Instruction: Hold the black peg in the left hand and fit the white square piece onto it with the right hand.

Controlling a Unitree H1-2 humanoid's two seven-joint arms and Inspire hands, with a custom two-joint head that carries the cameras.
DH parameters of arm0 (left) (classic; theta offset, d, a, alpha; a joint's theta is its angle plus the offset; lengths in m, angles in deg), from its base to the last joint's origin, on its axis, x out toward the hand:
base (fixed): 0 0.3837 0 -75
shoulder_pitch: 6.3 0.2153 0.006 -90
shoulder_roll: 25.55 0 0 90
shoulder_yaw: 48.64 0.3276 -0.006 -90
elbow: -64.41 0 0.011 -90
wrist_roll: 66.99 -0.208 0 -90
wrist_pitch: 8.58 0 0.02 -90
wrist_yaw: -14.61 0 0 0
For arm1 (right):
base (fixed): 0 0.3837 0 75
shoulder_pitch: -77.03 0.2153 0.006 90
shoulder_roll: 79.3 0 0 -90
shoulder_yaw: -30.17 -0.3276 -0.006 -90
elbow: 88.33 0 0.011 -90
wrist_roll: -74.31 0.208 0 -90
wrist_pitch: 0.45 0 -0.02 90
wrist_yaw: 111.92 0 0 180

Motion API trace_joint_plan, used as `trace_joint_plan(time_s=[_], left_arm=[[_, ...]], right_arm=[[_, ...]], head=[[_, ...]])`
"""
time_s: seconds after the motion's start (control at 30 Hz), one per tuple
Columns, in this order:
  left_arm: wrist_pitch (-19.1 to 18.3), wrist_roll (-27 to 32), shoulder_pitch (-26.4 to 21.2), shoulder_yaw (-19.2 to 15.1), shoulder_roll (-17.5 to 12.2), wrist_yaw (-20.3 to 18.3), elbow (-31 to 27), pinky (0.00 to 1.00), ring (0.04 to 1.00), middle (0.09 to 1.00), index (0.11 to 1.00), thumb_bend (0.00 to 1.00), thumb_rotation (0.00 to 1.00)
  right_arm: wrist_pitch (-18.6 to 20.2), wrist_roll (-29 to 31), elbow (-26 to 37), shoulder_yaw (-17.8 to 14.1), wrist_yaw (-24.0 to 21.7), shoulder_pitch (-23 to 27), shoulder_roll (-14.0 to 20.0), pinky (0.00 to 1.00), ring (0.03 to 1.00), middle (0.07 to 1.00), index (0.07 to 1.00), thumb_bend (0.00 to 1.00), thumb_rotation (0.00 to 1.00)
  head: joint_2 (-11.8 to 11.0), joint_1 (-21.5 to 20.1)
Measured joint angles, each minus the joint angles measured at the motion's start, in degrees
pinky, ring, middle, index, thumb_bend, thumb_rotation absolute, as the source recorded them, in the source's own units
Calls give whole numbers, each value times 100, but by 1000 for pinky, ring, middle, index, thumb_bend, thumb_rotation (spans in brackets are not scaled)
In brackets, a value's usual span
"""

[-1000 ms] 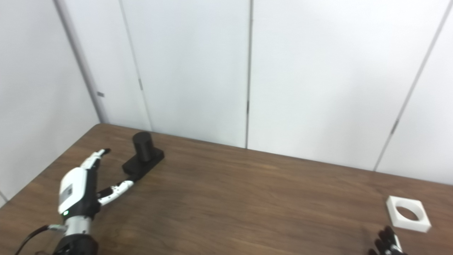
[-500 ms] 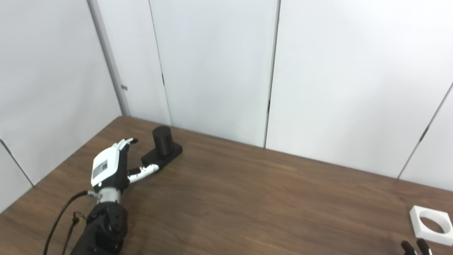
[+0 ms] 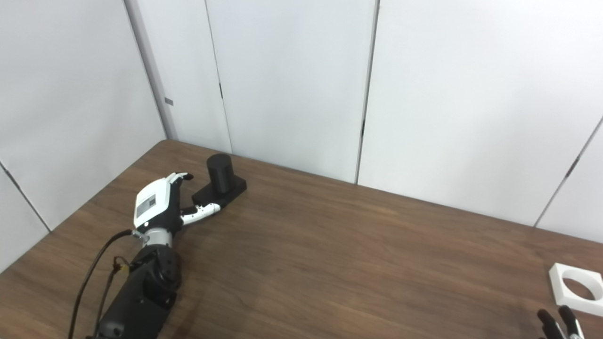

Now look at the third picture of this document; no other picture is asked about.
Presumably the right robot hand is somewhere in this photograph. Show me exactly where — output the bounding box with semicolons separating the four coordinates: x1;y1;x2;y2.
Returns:
537;305;586;339

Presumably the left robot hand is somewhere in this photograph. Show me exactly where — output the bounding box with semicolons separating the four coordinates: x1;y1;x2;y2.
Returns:
133;172;222;234

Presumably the white square piece with hole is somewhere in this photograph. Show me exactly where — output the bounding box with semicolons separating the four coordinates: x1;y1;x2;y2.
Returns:
548;263;603;317

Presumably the black peg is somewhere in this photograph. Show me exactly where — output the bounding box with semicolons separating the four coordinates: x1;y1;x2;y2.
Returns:
191;153;248;213

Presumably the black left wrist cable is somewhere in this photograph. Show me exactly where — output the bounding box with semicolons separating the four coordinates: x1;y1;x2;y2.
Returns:
67;229;142;339

